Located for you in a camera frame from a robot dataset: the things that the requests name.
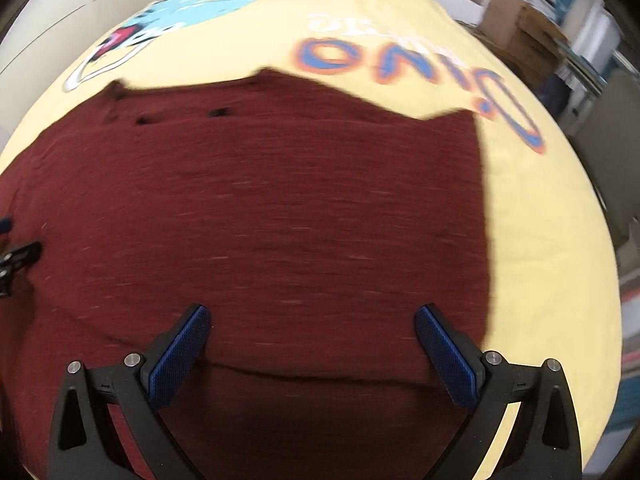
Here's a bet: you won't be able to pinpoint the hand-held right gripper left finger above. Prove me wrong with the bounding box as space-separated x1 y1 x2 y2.
47 304 211 480

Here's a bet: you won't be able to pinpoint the yellow printed blanket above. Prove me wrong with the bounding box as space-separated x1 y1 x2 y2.
0 0 624 480

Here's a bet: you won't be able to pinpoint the cardboard boxes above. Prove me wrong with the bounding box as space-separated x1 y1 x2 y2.
470 0 573 78

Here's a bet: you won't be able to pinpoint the white wardrobe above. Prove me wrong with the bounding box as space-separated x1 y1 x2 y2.
0 0 192 128

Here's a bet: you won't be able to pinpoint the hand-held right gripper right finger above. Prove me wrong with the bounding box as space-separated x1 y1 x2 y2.
414 303 584 480

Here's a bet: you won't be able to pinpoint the maroon knit garment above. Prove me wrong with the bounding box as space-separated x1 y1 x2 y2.
0 68 494 480

